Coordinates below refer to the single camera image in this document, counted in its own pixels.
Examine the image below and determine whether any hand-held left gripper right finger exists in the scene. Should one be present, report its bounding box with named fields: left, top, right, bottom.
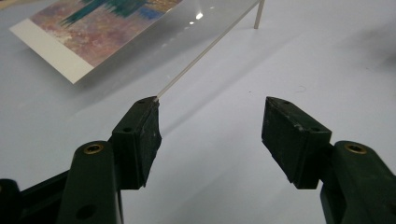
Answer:
left=262, top=95, right=396, bottom=224

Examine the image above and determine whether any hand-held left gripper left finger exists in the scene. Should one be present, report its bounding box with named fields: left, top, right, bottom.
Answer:
left=56, top=95, right=163, bottom=224

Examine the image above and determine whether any clear acrylic picture frame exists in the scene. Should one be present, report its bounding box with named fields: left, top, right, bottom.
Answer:
left=0, top=0, right=266, bottom=101

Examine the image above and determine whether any painting print card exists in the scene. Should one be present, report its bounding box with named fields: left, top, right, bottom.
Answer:
left=8, top=0, right=184, bottom=85

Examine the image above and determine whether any metal frame stand pin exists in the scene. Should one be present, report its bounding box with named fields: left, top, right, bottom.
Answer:
left=253, top=0, right=266, bottom=30

